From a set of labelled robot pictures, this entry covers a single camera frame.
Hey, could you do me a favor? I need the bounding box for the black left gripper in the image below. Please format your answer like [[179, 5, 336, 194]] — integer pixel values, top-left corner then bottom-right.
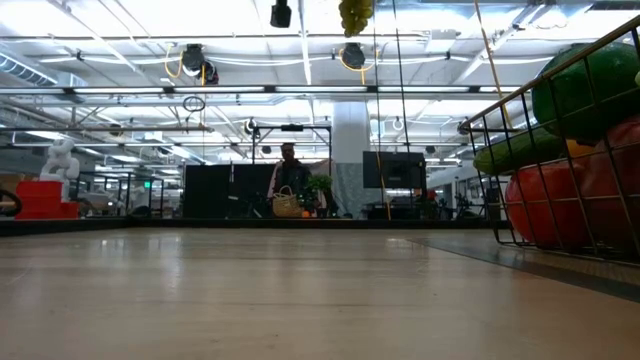
[[269, 0, 293, 30]]

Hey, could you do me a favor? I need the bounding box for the green grape bunch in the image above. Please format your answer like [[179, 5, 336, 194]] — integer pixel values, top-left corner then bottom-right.
[[338, 0, 376, 39]]

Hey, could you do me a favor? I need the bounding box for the green cucumber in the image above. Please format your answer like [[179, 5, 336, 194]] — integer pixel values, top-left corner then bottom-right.
[[472, 126, 568, 177]]

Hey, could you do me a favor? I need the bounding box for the bright red apple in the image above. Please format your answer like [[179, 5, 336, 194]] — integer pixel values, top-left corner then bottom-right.
[[504, 160, 592, 252]]

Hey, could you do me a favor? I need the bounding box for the large green lime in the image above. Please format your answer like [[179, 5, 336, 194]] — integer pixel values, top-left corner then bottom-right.
[[531, 41, 640, 147]]

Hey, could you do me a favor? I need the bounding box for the maroon squarish apple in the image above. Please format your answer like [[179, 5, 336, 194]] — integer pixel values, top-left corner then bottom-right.
[[581, 147, 614, 250]]

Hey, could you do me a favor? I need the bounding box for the wicker basket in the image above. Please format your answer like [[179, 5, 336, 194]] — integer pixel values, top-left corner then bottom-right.
[[271, 185, 305, 219]]

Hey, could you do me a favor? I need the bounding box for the person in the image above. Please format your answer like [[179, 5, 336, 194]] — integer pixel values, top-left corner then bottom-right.
[[266, 142, 315, 218]]

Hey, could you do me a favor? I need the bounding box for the green leafy potted plant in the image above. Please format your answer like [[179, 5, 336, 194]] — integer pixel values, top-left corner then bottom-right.
[[302, 173, 335, 214]]

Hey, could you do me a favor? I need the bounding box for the black partition panel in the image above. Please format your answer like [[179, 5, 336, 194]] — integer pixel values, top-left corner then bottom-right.
[[184, 163, 276, 220]]

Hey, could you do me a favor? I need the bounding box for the black monitor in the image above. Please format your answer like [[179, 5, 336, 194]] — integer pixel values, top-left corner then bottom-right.
[[362, 151, 428, 191]]

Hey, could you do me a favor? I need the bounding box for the red bin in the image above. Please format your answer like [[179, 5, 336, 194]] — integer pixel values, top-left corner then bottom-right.
[[14, 180, 81, 221]]

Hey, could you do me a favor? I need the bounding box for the ceiling cable reel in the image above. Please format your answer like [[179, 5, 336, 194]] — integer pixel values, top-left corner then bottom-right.
[[341, 42, 367, 72], [180, 43, 220, 87]]

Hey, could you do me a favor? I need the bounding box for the thin black hanging cable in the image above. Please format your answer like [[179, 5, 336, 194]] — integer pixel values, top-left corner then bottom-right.
[[370, 0, 382, 169]]

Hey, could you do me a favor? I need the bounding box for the black background rig frame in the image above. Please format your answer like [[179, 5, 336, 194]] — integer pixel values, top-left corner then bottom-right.
[[251, 124, 333, 169]]

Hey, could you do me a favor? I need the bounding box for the yellow hanging cable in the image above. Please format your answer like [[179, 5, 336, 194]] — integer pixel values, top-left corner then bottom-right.
[[472, 0, 514, 131]]

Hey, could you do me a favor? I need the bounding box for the wire basket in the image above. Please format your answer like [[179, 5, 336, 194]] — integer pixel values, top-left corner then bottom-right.
[[458, 14, 640, 269]]

